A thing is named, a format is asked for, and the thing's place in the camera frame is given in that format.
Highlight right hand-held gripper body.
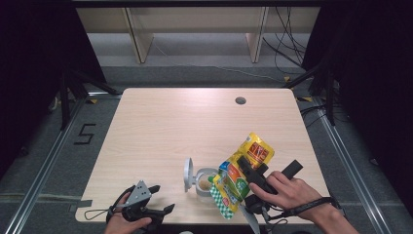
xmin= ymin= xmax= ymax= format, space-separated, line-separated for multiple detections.
xmin=238 ymin=159 xmax=304 ymax=234

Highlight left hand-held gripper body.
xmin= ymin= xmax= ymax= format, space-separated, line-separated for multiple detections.
xmin=120 ymin=179 xmax=165 ymax=226

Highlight yellow seasoning pouch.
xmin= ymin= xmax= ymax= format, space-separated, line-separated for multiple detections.
xmin=208 ymin=132 xmax=276 ymax=220

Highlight clear jar with grey lid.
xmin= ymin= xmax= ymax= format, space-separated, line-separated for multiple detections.
xmin=183 ymin=157 xmax=222 ymax=205

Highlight person's left hand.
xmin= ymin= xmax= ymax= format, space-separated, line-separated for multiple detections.
xmin=103 ymin=193 xmax=153 ymax=234

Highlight person's right hand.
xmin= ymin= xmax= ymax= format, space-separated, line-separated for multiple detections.
xmin=248 ymin=170 xmax=333 ymax=223

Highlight grey tape strip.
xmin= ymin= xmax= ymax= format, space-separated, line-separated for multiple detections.
xmin=68 ymin=199 xmax=94 ymax=214

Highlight black tripod stand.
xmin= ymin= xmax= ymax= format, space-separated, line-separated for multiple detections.
xmin=282 ymin=48 xmax=337 ymax=127
xmin=57 ymin=68 xmax=122 ymax=132

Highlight black curtain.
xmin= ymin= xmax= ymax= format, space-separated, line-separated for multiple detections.
xmin=0 ymin=0 xmax=107 ymax=172
xmin=303 ymin=0 xmax=413 ymax=215

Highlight beige wooden shelf unit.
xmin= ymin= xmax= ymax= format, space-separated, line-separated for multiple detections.
xmin=76 ymin=6 xmax=321 ymax=64

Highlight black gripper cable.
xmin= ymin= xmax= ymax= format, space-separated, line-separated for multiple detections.
xmin=259 ymin=209 xmax=290 ymax=234

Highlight black wrist strap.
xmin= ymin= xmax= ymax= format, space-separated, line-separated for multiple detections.
xmin=269 ymin=196 xmax=343 ymax=220
xmin=106 ymin=184 xmax=136 ymax=224

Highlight thin lanyard loop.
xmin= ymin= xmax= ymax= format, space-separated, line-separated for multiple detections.
xmin=84 ymin=209 xmax=113 ymax=221

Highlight black floor cables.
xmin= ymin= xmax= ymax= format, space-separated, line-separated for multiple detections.
xmin=300 ymin=103 xmax=329 ymax=129

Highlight aluminium floor rail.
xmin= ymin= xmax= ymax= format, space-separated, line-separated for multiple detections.
xmin=3 ymin=97 xmax=89 ymax=234
xmin=312 ymin=97 xmax=388 ymax=234

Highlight white floor cable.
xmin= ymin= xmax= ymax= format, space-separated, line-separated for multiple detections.
xmin=152 ymin=42 xmax=284 ymax=83

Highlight black cable bundle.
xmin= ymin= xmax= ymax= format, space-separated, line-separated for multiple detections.
xmin=262 ymin=6 xmax=308 ymax=68

